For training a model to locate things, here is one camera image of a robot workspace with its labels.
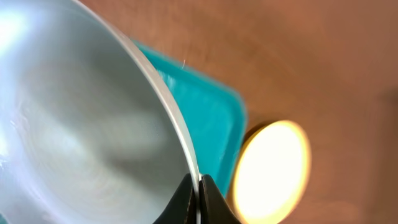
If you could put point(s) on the light blue plate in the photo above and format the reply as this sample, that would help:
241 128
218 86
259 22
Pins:
90 132

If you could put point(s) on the yellow-green plate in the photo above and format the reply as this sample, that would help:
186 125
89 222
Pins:
272 172

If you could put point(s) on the teal plastic tray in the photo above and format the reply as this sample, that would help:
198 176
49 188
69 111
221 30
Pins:
215 115

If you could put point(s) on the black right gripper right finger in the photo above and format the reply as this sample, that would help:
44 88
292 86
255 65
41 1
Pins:
213 206

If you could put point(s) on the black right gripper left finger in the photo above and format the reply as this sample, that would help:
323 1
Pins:
182 207

